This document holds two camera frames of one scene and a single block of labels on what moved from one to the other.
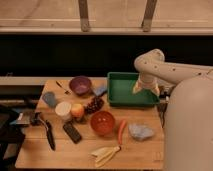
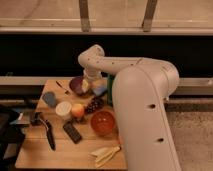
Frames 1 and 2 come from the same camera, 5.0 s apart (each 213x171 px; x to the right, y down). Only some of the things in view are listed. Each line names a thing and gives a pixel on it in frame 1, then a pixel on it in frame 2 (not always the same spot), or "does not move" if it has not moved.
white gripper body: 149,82 → 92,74
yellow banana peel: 104,154 does not move
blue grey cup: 49,98 does not move
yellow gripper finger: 157,91 → 99,82
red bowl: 102,123 does not move
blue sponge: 99,89 does not move
